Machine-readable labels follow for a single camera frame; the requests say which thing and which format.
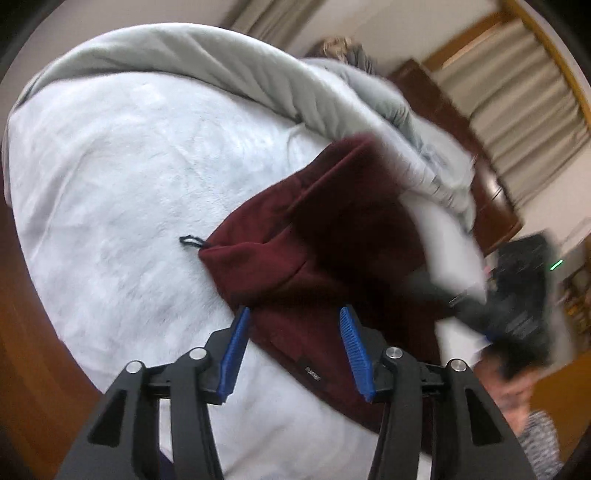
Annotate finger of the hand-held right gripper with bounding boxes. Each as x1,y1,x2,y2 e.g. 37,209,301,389
402,270,490,333

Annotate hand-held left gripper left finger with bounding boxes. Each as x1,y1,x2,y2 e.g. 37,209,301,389
55,305,252,480

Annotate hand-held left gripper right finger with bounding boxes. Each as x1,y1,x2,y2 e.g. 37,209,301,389
339,305,539,480

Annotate maroon pants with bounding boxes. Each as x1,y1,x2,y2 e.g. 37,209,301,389
179,131,462,457

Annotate person's right forearm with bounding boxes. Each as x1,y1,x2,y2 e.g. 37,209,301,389
516,408,566,480

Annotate person's right hand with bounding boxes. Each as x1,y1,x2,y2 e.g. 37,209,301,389
475,355,536,435

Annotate dark wooden headboard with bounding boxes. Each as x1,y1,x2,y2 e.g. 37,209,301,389
388,58,525,252

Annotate beige curtain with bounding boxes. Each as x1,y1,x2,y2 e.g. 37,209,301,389
221,0,326,44
434,21,591,213

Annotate light blue fleece bed sheet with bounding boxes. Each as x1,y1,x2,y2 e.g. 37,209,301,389
4,69,490,480

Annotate camouflage pillow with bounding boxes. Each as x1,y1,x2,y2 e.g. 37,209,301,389
318,36,372,72

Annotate grey duvet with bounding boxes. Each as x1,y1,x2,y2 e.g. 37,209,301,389
9,22,478,234

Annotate wooden window frame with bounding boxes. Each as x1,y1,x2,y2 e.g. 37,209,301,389
422,0,591,125

